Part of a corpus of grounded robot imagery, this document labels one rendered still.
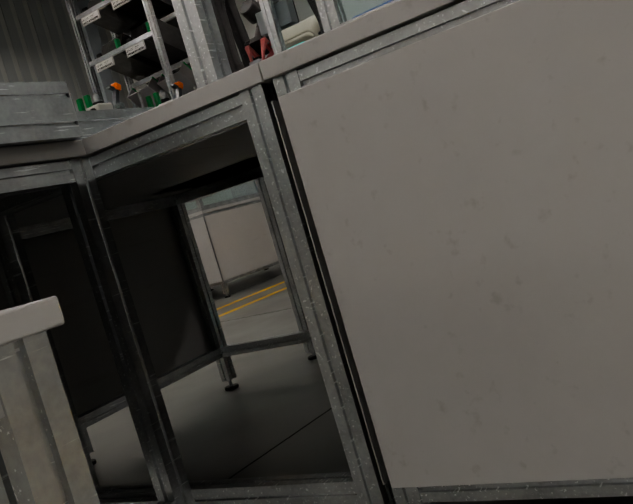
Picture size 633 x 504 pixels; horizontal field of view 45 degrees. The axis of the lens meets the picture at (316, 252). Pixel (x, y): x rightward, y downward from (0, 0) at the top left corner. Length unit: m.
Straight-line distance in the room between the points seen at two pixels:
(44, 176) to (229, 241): 6.47
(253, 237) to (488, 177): 7.13
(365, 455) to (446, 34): 0.65
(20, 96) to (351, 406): 0.75
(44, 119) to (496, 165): 0.76
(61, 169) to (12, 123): 0.13
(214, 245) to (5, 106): 6.39
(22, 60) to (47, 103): 11.52
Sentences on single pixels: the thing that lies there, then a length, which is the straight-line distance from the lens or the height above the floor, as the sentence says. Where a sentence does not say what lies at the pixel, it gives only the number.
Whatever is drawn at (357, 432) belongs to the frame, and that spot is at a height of 0.26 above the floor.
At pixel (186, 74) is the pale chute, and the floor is 1.17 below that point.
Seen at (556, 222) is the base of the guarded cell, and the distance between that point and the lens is 1.03.
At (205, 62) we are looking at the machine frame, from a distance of 1.30.
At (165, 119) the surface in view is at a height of 0.83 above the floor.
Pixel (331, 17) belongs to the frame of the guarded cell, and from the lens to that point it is 1.26.
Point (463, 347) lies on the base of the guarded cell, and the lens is 1.11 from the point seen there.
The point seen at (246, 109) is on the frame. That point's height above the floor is 0.80.
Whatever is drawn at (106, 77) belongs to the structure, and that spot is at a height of 3.39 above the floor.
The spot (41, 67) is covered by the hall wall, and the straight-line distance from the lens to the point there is 13.07.
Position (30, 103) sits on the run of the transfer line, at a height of 0.92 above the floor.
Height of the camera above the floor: 0.63
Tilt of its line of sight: 3 degrees down
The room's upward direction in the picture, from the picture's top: 16 degrees counter-clockwise
